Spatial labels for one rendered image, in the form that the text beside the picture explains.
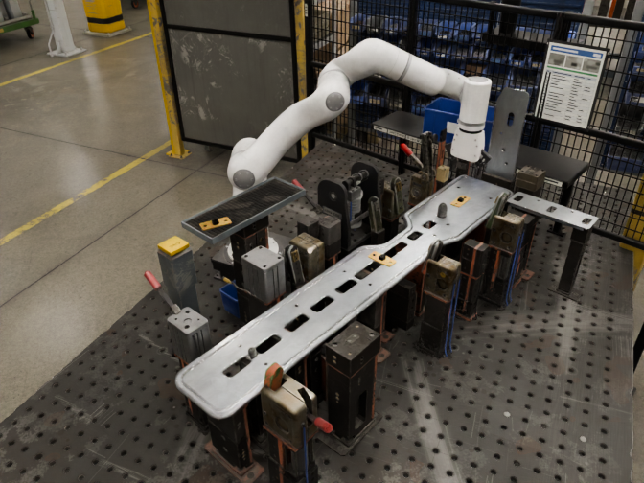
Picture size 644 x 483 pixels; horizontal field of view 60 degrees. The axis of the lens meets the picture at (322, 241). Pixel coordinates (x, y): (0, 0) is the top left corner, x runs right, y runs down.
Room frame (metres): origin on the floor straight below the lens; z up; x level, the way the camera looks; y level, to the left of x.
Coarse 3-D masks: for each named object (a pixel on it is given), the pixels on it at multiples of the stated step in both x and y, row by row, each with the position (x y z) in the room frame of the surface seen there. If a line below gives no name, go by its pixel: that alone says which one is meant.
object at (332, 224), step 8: (320, 216) 1.51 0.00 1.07; (328, 216) 1.51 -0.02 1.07; (320, 224) 1.45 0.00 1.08; (328, 224) 1.45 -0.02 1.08; (336, 224) 1.46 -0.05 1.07; (320, 232) 1.45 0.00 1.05; (328, 232) 1.43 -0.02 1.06; (336, 232) 1.46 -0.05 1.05; (320, 240) 1.45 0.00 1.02; (328, 240) 1.43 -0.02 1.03; (336, 240) 1.46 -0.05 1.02; (328, 248) 1.43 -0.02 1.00; (336, 248) 1.46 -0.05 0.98; (328, 256) 1.43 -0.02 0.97; (336, 256) 1.47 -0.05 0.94; (328, 264) 1.44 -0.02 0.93; (336, 288) 1.47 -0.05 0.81
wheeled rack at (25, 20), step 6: (30, 0) 8.44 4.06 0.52; (30, 6) 8.44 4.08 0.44; (24, 12) 8.48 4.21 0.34; (6, 18) 8.36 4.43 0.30; (18, 18) 8.29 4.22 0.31; (24, 18) 8.37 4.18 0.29; (30, 18) 8.43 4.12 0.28; (36, 18) 8.44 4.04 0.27; (0, 24) 8.00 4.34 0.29; (6, 24) 8.06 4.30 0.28; (12, 24) 8.08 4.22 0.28; (18, 24) 8.14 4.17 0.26; (24, 24) 8.23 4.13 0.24; (30, 24) 8.31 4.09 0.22; (0, 30) 7.85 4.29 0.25; (6, 30) 7.94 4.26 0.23; (12, 30) 8.03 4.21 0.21; (30, 30) 8.38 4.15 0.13; (30, 36) 8.36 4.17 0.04
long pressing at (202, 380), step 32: (448, 192) 1.79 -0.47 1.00; (480, 192) 1.79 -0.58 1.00; (512, 192) 1.79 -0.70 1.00; (416, 224) 1.57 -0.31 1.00; (352, 256) 1.39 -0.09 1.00; (416, 256) 1.39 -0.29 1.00; (320, 288) 1.23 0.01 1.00; (352, 288) 1.23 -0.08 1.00; (384, 288) 1.24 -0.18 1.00; (256, 320) 1.10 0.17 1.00; (288, 320) 1.10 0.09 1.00; (320, 320) 1.10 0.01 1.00; (224, 352) 0.99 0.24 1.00; (288, 352) 0.99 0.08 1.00; (192, 384) 0.89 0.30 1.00; (224, 384) 0.89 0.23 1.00; (256, 384) 0.89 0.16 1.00; (224, 416) 0.80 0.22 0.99
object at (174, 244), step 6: (168, 240) 1.25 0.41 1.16; (174, 240) 1.25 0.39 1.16; (180, 240) 1.25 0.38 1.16; (162, 246) 1.22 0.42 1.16; (168, 246) 1.22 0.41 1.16; (174, 246) 1.22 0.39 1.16; (180, 246) 1.22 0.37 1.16; (186, 246) 1.23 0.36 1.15; (168, 252) 1.20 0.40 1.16; (174, 252) 1.20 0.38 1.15
